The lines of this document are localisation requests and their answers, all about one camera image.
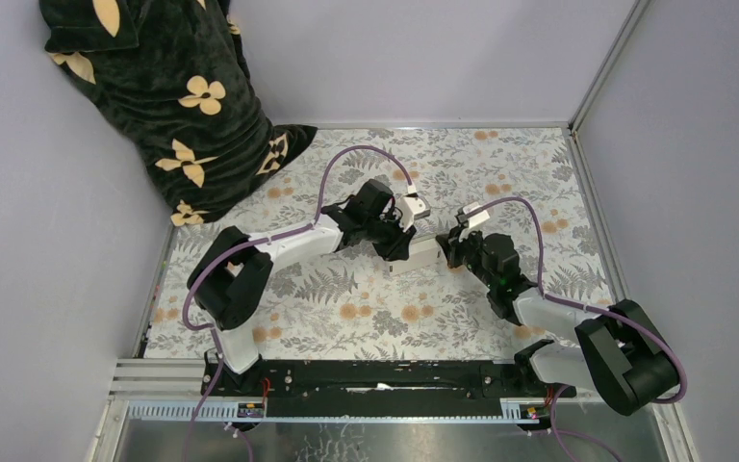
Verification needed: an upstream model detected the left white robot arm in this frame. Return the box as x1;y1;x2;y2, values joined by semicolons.
188;180;431;396

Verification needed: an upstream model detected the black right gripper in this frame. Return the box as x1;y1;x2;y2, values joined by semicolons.
435;223;497;291

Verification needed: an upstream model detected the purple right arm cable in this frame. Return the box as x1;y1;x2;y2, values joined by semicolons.
458;194;690;462

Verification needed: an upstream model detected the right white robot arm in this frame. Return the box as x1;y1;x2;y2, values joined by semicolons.
436;228;686;416

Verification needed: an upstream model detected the white cardboard paper box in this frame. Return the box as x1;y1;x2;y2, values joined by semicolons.
407;233;446;262

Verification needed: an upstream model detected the black floral plush blanket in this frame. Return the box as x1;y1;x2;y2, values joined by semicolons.
39;0;317;226

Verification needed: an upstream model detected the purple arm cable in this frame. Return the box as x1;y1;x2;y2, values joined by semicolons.
181;143;420;423
458;194;690;462

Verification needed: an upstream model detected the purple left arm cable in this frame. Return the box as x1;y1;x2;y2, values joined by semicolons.
181;143;420;423

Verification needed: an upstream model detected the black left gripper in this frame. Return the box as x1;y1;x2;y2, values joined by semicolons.
360;205;414;261

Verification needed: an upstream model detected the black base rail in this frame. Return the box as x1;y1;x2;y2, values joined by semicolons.
201;359;561;398

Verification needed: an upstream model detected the floral patterned table cloth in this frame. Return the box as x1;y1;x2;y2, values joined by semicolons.
141;126;631;361

